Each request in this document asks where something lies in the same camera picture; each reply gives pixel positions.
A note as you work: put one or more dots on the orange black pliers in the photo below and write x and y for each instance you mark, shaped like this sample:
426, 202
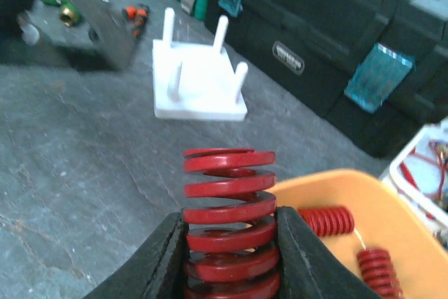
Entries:
138, 16

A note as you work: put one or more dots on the white four-peg base plate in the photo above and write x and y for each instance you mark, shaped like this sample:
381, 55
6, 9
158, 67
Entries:
193, 81

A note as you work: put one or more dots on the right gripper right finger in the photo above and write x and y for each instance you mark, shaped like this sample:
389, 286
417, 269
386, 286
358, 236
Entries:
308, 269

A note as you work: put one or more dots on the white perforated basket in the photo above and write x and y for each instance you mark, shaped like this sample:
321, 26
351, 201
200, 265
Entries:
418, 174

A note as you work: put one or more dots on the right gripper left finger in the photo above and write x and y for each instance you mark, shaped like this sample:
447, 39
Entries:
154, 270

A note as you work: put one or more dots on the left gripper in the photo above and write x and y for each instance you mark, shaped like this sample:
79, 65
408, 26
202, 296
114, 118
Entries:
103, 40

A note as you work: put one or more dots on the orange plastic tray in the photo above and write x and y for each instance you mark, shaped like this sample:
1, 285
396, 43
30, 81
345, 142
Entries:
382, 220

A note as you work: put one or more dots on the green brass fitting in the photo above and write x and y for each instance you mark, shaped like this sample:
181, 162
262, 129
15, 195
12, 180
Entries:
68, 13

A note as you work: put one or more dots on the black toolbox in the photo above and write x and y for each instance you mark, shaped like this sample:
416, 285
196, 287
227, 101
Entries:
374, 69

